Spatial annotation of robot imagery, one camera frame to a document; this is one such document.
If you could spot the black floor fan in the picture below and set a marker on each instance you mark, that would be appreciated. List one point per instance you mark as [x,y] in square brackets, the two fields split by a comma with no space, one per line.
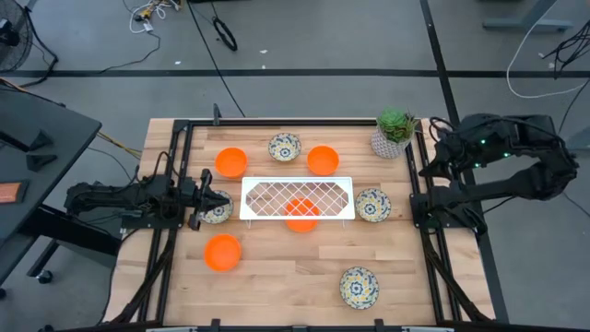
[20,46]

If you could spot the succulent in patterned pot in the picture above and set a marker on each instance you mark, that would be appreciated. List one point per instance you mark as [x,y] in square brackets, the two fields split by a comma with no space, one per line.
[392,126]

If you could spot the black metal table frame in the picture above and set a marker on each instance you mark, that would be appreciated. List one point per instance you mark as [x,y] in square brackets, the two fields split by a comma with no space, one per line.
[332,122]

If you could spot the orange plastic mini bowl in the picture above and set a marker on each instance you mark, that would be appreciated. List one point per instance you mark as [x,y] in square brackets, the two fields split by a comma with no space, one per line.
[323,160]
[231,162]
[222,252]

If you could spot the orange plate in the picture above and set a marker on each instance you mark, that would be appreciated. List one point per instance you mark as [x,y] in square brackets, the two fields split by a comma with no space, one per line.
[302,226]

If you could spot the yellow blue floral bowl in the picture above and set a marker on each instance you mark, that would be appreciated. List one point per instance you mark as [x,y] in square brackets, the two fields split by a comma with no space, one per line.
[285,146]
[359,288]
[221,216]
[373,205]

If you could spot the small black wedge block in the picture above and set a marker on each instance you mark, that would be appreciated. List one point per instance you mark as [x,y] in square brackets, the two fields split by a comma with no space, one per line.
[41,162]

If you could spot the gray desk foot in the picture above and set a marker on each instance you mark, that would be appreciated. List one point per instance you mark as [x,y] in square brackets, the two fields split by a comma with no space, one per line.
[525,24]
[581,140]

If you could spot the black side desk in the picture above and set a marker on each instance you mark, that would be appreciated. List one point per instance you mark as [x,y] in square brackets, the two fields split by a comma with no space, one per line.
[23,110]

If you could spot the large black wedge block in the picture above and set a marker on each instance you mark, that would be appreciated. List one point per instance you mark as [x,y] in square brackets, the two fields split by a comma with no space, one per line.
[39,138]

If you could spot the white lattice shelf rack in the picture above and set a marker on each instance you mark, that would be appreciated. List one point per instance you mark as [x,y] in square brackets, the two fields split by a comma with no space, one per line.
[267,217]

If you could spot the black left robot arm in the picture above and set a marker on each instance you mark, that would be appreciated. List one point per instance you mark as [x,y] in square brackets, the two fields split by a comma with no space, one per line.
[115,196]

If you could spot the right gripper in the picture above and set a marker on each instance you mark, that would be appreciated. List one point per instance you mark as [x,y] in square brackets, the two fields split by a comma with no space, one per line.
[449,150]

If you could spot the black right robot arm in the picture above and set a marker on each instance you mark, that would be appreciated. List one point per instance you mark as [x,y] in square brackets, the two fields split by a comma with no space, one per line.
[507,186]

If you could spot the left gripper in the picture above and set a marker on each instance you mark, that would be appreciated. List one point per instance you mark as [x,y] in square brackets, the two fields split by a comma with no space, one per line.
[197,216]

